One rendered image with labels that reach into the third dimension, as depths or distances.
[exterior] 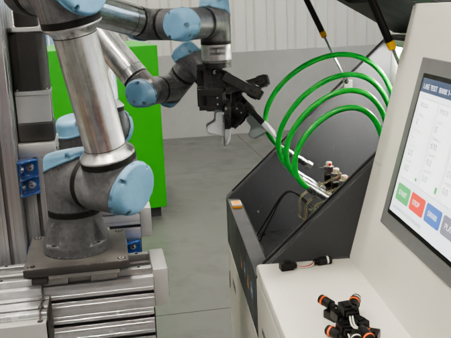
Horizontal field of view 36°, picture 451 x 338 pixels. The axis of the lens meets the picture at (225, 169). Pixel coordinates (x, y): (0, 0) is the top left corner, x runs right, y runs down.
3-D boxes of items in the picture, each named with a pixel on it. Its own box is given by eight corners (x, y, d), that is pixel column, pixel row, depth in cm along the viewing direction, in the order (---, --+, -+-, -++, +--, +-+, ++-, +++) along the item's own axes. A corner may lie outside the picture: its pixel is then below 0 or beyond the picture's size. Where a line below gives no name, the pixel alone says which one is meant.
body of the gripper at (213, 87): (197, 108, 176) (195, 62, 173) (231, 107, 177) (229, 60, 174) (199, 113, 168) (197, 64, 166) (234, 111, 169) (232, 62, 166)
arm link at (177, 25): (150, 42, 160) (180, 39, 169) (188, 42, 154) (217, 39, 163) (148, 8, 159) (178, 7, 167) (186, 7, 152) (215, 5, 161)
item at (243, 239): (229, 245, 227) (227, 198, 223) (242, 244, 227) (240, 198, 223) (255, 330, 167) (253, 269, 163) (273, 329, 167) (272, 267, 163)
